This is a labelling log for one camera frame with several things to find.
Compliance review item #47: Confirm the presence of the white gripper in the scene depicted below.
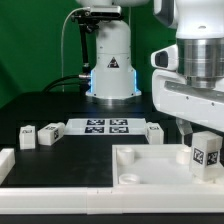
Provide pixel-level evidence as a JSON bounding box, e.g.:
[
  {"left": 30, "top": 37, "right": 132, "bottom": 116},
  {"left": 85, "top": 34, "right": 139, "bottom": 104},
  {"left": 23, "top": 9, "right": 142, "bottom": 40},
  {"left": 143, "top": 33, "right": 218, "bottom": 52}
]
[{"left": 152, "top": 69, "right": 224, "bottom": 144}]

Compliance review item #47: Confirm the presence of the white square tabletop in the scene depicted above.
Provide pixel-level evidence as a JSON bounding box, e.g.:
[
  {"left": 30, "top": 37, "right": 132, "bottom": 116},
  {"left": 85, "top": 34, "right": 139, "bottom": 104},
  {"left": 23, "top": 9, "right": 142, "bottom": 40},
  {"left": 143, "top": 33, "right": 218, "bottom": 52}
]
[{"left": 112, "top": 144, "right": 224, "bottom": 185}]

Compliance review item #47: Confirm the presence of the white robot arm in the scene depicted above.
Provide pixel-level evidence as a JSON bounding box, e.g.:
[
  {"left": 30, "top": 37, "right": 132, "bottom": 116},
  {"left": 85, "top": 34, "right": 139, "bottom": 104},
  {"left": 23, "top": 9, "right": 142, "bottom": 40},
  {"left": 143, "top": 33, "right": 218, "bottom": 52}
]
[{"left": 76, "top": 0, "right": 224, "bottom": 132}]

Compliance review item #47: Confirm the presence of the white U-shaped fence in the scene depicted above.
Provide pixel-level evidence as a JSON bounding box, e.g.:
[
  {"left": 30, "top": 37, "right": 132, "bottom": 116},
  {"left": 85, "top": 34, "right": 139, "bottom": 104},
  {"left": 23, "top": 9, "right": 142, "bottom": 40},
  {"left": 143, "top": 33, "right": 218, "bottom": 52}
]
[{"left": 0, "top": 146, "right": 224, "bottom": 216}]

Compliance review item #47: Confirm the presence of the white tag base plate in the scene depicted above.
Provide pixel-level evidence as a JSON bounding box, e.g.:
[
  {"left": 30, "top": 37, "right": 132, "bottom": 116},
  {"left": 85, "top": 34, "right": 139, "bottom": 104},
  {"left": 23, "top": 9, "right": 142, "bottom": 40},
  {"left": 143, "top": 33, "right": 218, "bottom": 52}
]
[{"left": 65, "top": 118, "right": 146, "bottom": 135}]

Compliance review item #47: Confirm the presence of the black cable bundle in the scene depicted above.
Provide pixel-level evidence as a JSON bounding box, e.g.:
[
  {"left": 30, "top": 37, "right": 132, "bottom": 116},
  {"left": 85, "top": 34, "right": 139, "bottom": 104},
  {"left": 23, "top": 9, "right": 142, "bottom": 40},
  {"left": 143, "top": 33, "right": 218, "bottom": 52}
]
[{"left": 41, "top": 74, "right": 92, "bottom": 94}]

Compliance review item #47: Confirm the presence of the black camera stand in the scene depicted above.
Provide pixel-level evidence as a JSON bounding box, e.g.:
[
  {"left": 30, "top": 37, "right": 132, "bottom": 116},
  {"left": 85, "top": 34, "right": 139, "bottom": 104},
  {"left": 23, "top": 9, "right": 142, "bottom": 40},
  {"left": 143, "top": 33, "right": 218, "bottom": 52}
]
[{"left": 71, "top": 5, "right": 123, "bottom": 74}]

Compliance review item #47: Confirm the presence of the white cable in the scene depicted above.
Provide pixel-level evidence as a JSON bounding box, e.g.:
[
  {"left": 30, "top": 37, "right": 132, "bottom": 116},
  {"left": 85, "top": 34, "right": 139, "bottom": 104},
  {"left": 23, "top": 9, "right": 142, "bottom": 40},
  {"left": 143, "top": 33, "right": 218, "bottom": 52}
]
[{"left": 60, "top": 6, "right": 92, "bottom": 94}]

